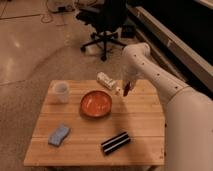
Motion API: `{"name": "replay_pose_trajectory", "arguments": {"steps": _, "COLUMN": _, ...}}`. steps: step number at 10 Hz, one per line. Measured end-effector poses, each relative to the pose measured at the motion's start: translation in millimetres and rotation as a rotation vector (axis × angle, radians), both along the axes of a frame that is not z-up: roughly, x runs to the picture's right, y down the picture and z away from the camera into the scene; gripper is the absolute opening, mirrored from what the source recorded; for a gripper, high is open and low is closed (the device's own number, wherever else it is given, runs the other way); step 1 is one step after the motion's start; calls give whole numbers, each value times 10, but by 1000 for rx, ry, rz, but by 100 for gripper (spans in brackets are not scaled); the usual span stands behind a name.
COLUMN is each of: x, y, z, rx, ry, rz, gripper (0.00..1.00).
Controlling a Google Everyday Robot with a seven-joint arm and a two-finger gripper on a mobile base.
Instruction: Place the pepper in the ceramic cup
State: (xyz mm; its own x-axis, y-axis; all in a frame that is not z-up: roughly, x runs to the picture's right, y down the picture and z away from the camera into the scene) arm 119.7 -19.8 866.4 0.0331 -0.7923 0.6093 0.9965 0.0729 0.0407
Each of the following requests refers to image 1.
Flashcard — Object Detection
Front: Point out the black office chair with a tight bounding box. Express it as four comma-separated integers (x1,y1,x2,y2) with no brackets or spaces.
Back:
76,0,127,61

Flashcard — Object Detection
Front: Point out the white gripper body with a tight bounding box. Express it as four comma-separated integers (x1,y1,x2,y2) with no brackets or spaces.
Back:
122,63,138,91

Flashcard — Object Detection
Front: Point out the orange bowl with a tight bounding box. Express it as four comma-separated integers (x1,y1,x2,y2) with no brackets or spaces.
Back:
80,90,112,118

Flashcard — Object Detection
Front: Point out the wooden table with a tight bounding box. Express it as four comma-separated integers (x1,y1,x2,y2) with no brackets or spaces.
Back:
24,80,165,166

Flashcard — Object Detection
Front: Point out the black white striped box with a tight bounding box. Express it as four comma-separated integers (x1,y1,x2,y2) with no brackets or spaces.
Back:
101,132,131,155

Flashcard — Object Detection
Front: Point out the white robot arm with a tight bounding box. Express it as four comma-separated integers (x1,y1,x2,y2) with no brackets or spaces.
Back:
122,42,213,171

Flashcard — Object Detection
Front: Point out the red pepper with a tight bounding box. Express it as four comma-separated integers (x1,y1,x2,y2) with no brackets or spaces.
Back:
123,84,130,97

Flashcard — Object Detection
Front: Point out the blue sponge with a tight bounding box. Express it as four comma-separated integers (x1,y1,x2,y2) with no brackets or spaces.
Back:
48,124,70,147

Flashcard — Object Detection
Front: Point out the white ceramic cup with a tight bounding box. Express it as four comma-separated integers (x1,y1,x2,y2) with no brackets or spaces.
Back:
53,81,70,103

